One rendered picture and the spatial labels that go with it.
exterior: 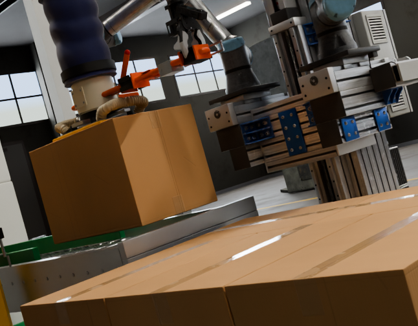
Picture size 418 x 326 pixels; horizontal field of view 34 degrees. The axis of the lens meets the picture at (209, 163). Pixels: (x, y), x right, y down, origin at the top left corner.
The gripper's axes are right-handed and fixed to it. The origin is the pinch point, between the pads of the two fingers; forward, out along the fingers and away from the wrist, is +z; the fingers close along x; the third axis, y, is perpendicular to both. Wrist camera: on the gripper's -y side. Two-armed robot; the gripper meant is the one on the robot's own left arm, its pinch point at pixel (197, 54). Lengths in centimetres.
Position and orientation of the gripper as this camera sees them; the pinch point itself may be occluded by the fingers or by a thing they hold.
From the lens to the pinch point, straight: 239.7
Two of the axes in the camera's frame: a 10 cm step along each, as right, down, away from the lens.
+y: -6.8, 1.9, 7.0
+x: -6.8, 1.9, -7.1
